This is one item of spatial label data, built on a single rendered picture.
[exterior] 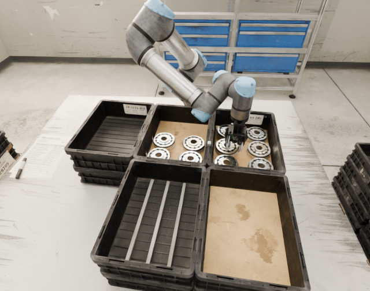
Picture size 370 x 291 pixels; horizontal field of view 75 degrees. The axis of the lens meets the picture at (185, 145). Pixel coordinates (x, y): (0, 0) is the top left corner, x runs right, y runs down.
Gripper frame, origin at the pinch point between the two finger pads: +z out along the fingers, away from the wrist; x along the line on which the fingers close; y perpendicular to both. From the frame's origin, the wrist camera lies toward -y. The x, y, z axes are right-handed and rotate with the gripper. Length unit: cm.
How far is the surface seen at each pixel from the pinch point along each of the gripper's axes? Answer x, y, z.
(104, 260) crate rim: -32, 62, -8
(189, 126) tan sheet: -23.7, -13.6, 2.0
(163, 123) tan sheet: -38.1, -13.0, 2.0
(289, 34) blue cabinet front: 44, -197, 10
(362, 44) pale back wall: 162, -304, 51
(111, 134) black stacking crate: -62, 1, 2
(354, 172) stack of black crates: 77, -36, 39
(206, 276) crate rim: -4, 60, -8
